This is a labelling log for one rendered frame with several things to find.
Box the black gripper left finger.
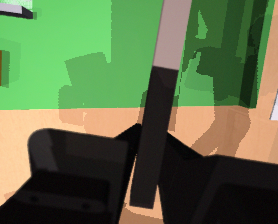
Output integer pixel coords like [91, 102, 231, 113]
[27, 123, 141, 224]

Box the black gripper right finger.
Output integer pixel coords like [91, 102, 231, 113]
[158, 132, 278, 224]

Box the white flat bar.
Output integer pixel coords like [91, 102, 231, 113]
[269, 89, 278, 120]

